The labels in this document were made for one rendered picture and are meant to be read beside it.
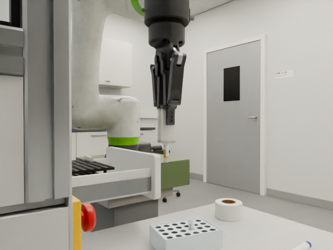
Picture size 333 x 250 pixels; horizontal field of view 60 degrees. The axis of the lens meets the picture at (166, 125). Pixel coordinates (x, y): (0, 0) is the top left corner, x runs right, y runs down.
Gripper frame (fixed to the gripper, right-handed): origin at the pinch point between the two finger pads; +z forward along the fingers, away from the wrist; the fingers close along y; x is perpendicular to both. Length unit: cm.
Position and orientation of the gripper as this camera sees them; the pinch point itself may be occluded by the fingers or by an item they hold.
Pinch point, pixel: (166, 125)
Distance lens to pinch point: 59.2
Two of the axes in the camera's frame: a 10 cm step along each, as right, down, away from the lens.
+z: 0.0, 10.0, 0.1
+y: -4.1, -0.1, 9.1
